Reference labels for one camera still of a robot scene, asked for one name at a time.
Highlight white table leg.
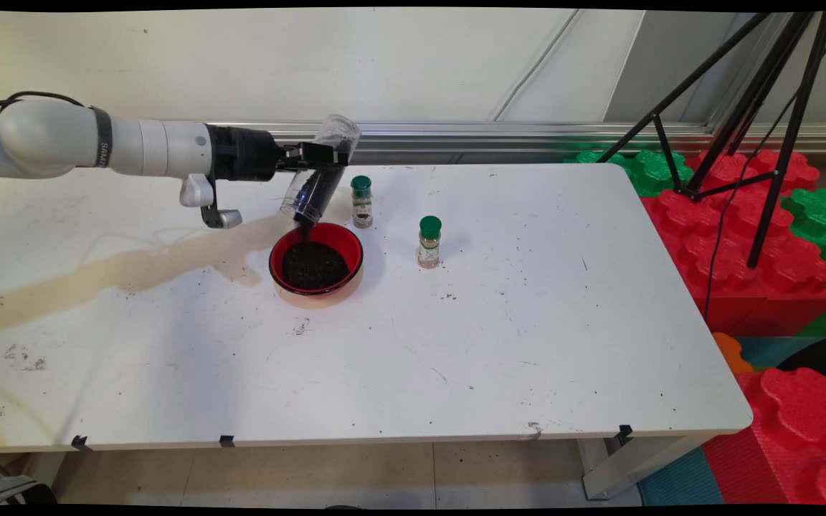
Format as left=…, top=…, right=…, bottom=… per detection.
left=578, top=434, right=715, bottom=501

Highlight red bowl with black seeds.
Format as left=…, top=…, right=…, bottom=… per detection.
left=269, top=222, right=365, bottom=297

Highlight black tripod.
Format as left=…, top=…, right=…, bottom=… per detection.
left=596, top=11, right=826, bottom=269

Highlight green-capped spice bottle pale contents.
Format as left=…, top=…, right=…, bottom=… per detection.
left=417, top=216, right=443, bottom=269

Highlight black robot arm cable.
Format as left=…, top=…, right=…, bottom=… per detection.
left=0, top=90, right=87, bottom=117

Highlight green foam block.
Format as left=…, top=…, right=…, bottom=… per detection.
left=782, top=188, right=826, bottom=338

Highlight green-capped spice bottle dark contents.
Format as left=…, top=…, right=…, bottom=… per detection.
left=351, top=176, right=374, bottom=229

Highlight thin black tripod cable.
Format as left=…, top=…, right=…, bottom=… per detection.
left=702, top=13, right=826, bottom=321

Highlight teal foam floor mat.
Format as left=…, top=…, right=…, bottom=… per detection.
left=639, top=335, right=815, bottom=506

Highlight thin white wall cable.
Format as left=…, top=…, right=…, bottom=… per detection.
left=492, top=10, right=581, bottom=122

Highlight grey black fabric bag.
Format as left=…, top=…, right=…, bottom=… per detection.
left=0, top=473, right=59, bottom=506

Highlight clear plastic jar black seeds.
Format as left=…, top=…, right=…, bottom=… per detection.
left=280, top=115, right=361, bottom=229

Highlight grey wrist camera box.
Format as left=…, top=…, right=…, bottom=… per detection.
left=180, top=174, right=243, bottom=230

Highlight orange foam piece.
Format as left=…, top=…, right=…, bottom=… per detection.
left=713, top=332, right=754, bottom=374

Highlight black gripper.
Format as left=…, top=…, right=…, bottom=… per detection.
left=206, top=125, right=349, bottom=182

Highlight green cloth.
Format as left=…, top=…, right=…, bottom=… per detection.
left=564, top=149, right=693, bottom=198

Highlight aluminium wall rail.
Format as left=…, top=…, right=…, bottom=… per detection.
left=241, top=120, right=826, bottom=167

